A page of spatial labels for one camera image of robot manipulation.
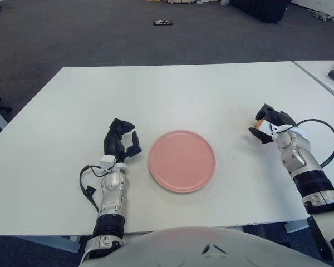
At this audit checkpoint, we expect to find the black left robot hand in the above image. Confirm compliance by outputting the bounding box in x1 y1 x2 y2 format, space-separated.
104 118 143 166

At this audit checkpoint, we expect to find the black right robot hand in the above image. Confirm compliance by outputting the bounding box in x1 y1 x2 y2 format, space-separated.
248 103 298 145

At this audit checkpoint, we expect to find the pink round plate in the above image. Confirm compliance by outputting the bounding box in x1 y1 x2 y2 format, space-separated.
148 129 217 194

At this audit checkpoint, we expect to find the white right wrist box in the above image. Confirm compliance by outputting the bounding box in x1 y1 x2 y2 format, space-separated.
260 120 278 137

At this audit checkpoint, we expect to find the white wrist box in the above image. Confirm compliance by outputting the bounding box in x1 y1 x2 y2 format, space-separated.
99 155 115 170
260 120 278 137

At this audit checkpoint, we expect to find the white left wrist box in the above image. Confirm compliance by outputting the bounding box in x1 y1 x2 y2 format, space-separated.
99 155 115 170

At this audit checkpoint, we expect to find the white side table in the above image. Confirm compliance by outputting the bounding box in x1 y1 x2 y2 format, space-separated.
292 60 334 105

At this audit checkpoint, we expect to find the large black case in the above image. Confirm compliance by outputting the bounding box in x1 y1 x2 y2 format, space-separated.
229 0 290 24

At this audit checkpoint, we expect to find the small grey robot toy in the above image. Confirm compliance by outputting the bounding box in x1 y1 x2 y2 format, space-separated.
313 10 334 22

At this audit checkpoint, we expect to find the grey robot torso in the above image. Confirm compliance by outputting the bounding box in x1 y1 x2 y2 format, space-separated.
79 226 328 267

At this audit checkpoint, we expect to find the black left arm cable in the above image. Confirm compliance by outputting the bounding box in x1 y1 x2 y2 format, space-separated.
79 165 105 214

